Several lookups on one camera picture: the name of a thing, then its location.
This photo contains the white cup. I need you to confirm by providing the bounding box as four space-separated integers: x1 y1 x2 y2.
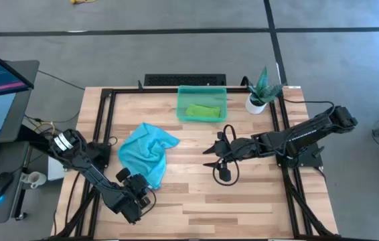
20 171 48 189

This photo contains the grey side desk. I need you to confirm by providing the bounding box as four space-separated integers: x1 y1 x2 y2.
0 60 40 224

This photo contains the green microfiber towel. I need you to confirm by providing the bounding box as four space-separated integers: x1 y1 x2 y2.
185 103 222 118

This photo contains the teal plastic basket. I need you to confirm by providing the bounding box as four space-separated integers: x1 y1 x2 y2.
176 84 228 123

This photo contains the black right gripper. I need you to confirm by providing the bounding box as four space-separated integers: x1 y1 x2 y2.
202 131 261 183

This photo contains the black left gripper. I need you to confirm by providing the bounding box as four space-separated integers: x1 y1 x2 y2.
115 167 153 210

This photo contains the thin black cable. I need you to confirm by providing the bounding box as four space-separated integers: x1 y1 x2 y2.
282 98 337 117

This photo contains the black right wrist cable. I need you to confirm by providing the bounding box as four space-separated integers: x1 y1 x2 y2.
212 124 241 184

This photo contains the potted snake plant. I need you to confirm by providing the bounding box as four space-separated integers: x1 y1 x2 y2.
244 66 286 115

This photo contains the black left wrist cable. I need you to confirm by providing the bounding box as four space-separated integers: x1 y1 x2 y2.
141 187 157 216

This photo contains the black perforated panel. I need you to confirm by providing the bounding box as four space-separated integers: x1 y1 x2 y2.
143 74 227 87

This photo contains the white box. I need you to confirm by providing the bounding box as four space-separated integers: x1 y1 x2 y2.
47 155 65 181

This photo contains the black aluminium table frame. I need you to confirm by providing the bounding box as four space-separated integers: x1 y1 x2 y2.
50 86 341 240

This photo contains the blue microfiber towel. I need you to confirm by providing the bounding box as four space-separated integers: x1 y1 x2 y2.
117 122 181 191

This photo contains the black floor cable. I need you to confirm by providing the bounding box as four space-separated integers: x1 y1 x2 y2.
37 70 85 91

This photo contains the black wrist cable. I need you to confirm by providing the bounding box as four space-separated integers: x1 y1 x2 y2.
212 124 241 184
141 187 157 216

